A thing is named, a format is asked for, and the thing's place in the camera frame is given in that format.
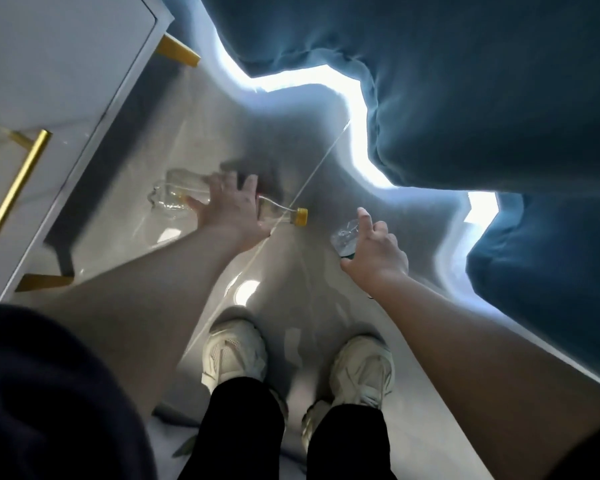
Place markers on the black top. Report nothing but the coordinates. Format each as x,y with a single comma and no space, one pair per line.
45,394

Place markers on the white cabinet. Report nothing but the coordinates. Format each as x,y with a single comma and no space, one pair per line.
55,69

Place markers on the black trousers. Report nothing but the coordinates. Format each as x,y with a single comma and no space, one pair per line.
240,434

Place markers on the person's white sneaker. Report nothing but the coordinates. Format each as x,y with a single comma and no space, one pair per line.
362,369
235,352

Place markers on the person's left forearm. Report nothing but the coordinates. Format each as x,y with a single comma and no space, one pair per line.
155,299

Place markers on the person's left hand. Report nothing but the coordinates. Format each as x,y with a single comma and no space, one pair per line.
232,214

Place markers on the person's right thumb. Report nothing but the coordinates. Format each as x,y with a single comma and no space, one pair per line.
351,264

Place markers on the blue fabric curtain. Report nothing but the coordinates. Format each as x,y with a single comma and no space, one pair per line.
480,84

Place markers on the person's right white sneaker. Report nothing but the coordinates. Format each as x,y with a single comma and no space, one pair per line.
362,369

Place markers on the person's left white sneaker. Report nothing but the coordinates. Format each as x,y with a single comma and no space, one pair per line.
235,352

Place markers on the person's left little finger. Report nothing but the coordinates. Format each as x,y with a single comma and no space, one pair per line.
195,203

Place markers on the clear bottle with yellow cap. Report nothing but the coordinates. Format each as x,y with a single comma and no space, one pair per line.
180,194

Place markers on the person's right forearm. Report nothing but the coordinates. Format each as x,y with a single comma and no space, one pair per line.
480,364

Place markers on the gold cabinet leg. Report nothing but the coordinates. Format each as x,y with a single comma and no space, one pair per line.
177,49
45,283

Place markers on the small clear plastic bottle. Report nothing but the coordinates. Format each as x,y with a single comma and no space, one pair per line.
345,237

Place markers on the person's right hand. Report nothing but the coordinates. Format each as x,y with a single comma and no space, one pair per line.
380,257

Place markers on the person's left middle finger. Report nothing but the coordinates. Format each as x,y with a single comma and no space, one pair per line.
231,182

